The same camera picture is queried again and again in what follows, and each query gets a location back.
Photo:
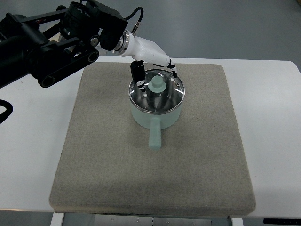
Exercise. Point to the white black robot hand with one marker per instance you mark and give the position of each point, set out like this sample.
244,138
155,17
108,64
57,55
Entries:
142,50

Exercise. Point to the glass lid with green knob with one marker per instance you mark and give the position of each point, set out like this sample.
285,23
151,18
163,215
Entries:
163,92

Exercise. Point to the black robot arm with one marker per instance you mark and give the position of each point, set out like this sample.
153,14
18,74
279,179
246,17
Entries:
52,46

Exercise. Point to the mint green saucepan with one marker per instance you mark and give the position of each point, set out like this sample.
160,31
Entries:
155,117

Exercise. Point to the grey felt mat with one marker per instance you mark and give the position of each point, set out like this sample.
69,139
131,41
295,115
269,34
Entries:
110,164

